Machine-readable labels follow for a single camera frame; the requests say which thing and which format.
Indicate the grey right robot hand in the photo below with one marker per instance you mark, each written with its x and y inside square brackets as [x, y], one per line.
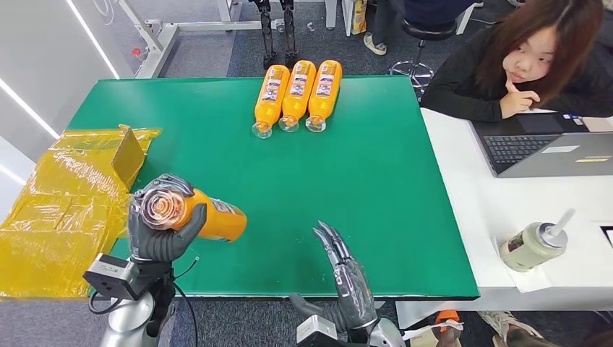
[354, 292]

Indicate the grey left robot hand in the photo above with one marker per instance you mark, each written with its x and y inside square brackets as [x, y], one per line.
[153, 246]

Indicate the orange juice bottle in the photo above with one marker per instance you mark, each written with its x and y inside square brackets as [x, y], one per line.
[298, 92]
[271, 98]
[220, 222]
[324, 90]

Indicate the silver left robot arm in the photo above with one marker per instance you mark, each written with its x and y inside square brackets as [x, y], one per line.
[129, 321]

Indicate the yellow film wrapped cardboard box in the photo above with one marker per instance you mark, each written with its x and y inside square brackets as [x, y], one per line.
[62, 215]

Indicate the green table mat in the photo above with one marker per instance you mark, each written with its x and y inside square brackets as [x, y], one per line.
[335, 191]

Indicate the beige sneaker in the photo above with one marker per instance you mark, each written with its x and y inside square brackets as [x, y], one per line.
[507, 328]

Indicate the white paper sheet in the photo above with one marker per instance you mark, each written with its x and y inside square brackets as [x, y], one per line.
[531, 282]

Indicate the pale cup with straw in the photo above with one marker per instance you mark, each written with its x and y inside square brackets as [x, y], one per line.
[527, 249]

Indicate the small red object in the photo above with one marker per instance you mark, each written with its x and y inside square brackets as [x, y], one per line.
[136, 51]

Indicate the grey laptop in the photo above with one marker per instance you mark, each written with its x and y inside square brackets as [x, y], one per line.
[555, 160]

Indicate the black metal strut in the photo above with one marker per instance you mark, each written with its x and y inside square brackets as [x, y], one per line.
[267, 33]
[289, 33]

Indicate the person's hand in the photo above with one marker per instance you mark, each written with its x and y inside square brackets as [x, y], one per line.
[515, 103]

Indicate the black stool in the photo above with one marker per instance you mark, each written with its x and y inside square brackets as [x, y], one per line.
[427, 29]

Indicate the yellow snack package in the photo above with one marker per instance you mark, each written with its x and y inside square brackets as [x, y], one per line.
[359, 16]

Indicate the person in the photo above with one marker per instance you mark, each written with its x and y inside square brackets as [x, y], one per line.
[385, 14]

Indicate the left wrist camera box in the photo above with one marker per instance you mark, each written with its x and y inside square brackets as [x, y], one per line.
[112, 275]

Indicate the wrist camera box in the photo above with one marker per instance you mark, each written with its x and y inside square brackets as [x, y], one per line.
[112, 275]
[313, 331]

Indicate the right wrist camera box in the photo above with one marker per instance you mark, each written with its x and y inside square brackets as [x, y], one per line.
[313, 331]

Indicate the white metal frame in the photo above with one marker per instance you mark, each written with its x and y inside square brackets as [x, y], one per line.
[163, 43]

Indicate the white furniture post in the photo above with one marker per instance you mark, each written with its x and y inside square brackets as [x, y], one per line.
[331, 14]

